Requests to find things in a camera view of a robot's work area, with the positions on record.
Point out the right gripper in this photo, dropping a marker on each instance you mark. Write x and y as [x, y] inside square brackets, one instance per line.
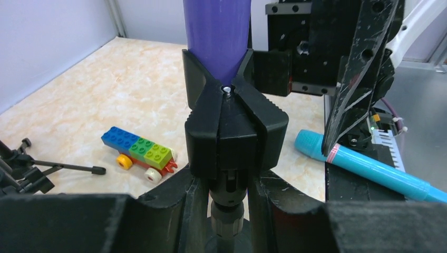
[325, 47]

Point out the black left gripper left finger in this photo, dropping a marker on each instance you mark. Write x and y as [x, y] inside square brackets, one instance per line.
[169, 218]

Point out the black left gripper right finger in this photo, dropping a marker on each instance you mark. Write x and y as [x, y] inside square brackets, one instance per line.
[284, 219]

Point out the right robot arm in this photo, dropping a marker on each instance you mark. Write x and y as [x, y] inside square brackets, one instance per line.
[402, 33]

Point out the purple microphone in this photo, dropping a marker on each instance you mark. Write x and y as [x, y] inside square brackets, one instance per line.
[217, 34]

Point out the toy brick car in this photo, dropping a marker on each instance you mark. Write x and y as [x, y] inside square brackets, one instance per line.
[157, 159]

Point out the black tripod stand with clip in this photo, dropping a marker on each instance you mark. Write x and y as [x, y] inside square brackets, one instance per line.
[22, 174]

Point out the black round-base mic stand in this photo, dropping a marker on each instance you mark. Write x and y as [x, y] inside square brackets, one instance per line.
[233, 135]

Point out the teal microphone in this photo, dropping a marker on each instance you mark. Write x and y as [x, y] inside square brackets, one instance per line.
[309, 143]

